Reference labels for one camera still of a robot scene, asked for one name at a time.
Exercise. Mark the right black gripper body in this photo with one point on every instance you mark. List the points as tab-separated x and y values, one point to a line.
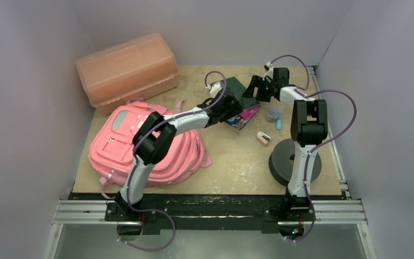
260	89

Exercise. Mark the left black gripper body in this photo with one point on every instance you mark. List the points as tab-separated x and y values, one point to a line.
232	109

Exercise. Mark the dark green Wonderland book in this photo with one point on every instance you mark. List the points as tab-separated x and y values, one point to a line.
235	86

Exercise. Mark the magenta thin book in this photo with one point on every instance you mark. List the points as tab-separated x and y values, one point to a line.
248	113

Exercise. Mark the pink student backpack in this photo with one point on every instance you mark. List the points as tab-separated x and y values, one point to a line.
111	151

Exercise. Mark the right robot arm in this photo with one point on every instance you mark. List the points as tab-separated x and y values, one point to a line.
308	129

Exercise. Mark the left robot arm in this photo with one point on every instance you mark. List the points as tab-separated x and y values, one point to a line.
153	140

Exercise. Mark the blue comic book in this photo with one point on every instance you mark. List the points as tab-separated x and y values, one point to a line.
238	122

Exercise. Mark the pink white stapler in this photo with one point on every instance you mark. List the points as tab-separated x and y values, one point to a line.
263	138

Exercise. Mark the dark grey tape roll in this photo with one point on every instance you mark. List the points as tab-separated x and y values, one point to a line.
281	161

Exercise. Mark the orange translucent plastic box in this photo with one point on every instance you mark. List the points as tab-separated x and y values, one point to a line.
137	69

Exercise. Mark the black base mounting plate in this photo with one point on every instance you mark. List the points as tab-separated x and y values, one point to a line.
269	214

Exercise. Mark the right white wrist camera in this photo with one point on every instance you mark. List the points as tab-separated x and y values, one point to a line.
269	68

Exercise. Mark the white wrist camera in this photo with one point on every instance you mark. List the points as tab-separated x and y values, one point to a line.
215	88
269	68

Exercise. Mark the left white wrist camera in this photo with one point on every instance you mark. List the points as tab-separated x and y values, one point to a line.
215	88

